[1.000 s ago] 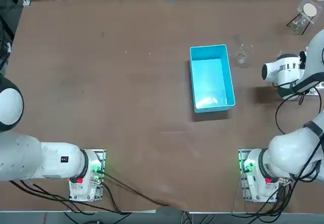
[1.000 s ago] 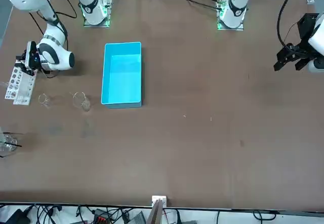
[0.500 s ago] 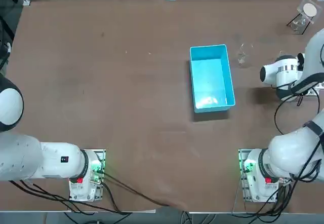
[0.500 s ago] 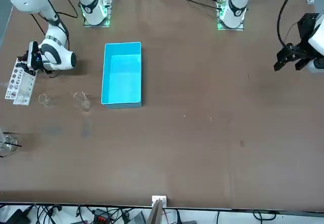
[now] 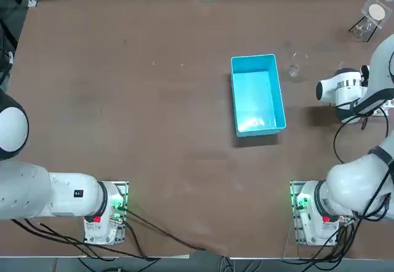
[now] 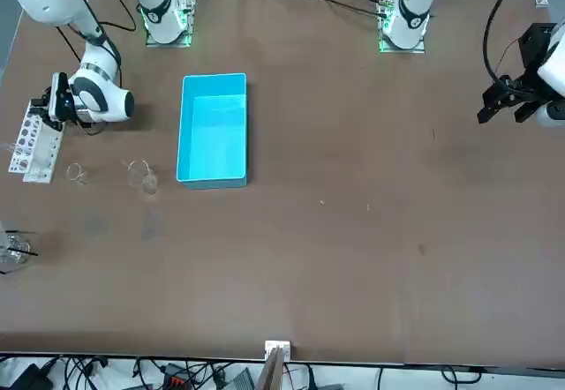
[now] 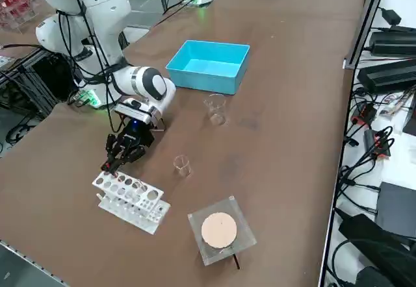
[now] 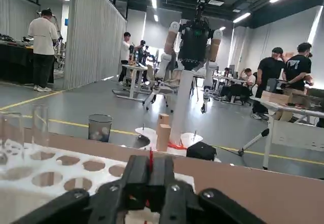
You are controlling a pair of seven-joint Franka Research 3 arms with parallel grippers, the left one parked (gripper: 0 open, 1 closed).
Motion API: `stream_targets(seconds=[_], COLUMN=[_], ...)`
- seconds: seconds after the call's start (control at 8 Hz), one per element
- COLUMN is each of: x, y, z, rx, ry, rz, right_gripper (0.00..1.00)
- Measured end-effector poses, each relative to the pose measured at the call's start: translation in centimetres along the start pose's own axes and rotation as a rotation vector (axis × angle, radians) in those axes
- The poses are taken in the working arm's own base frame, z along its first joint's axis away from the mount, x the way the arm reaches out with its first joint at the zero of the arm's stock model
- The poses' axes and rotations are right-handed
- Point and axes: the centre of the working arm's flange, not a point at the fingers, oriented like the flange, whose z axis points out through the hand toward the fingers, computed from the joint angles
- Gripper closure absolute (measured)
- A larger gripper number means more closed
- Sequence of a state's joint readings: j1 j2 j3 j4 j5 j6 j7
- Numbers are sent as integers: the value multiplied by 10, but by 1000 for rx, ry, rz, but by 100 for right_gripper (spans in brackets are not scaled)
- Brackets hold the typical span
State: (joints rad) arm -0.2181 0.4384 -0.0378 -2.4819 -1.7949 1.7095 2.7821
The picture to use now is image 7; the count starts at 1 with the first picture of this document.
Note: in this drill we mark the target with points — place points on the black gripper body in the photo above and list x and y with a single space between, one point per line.
136 136

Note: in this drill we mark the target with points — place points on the glass test tube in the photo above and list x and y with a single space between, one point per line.
139 186

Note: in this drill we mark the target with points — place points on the small glass beaker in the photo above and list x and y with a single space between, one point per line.
182 167

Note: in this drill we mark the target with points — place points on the white test tube rack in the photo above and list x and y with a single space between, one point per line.
130 212

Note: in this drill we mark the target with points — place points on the large glass beaker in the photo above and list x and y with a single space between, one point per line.
216 111

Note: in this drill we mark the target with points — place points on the blue plastic bin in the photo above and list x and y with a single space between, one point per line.
208 79

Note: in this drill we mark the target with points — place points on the clear acrylic shelf red items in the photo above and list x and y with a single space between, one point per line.
16 11

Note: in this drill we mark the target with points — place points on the red and black device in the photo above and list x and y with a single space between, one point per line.
365 115
377 144

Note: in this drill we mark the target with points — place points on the black power supply brick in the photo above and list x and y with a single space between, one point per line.
386 76
393 42

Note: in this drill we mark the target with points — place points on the dark grey flat box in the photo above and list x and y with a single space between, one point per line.
398 209

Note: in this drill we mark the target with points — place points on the small black power adapter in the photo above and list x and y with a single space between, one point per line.
391 16

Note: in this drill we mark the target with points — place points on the black frame cart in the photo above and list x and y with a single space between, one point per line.
48 76

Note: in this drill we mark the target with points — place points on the aluminium frame post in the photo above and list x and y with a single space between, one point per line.
370 17

